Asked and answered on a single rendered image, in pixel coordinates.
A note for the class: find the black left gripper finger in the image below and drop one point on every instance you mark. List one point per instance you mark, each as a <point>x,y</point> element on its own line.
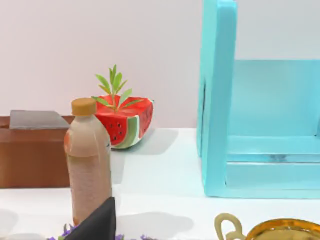
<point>101,221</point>

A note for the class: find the purple flower plant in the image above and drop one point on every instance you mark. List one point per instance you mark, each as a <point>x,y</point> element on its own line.
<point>68,231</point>

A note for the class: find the pale pink bottle tan cap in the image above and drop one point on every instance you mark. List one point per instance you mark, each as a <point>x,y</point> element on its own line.
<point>88,160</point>

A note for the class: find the salmon-coloured shallow box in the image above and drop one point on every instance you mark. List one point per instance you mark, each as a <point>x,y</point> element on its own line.
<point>32,155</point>

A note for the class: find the watermelon plant pot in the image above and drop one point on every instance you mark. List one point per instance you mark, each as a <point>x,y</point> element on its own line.
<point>125,117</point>

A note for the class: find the gold trophy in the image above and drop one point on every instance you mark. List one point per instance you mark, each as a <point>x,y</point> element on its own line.
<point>270,228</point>

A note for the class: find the light blue rack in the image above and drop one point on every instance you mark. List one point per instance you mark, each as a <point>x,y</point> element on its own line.
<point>255,125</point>

